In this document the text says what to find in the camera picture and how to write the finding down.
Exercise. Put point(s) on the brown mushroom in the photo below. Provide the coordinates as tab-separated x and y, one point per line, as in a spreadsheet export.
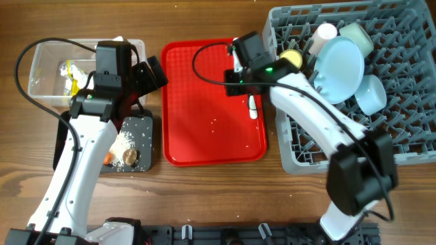
130	157

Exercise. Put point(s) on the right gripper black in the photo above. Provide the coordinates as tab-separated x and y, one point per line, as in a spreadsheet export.
235	90

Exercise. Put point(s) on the white plastic spoon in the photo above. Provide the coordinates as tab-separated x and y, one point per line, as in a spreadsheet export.
253	113

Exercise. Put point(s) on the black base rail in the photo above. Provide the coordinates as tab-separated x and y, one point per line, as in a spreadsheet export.
299	233

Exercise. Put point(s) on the green bowl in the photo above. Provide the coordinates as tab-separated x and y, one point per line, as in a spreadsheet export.
359	36

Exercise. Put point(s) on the light blue plate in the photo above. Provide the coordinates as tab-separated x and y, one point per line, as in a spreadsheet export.
340	68

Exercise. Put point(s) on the light blue bowl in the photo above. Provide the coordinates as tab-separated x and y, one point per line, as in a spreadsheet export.
371	95

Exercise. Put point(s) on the white napkin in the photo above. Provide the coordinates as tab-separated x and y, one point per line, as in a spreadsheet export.
63	74

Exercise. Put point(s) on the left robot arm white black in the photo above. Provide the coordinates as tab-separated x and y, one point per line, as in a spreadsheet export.
96	117

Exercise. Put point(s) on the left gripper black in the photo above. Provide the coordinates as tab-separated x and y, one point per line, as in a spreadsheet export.
149	84

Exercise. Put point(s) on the orange carrot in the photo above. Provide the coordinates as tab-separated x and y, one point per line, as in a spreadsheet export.
108	158

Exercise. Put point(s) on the black waste tray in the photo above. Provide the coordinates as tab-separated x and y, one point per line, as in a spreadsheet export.
143	136

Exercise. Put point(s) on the clear plastic bin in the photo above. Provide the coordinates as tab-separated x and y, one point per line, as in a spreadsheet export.
45	83

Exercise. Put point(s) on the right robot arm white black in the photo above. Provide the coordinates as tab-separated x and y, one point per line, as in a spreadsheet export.
361	169

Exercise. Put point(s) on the grey dishwasher rack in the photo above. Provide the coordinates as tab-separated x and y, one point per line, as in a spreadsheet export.
403	58

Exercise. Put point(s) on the yellow foil wrapper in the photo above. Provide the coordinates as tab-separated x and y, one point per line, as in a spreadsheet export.
73	77

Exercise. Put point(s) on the pink plastic cup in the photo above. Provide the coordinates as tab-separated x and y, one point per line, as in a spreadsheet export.
323	34

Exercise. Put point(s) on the white rice pile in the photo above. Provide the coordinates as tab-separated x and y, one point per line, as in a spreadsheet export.
121	146

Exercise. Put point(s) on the yellow plastic cup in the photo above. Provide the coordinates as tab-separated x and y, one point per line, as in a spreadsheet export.
293	56

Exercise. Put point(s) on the red plastic tray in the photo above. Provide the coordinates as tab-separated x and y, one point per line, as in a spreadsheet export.
201	125

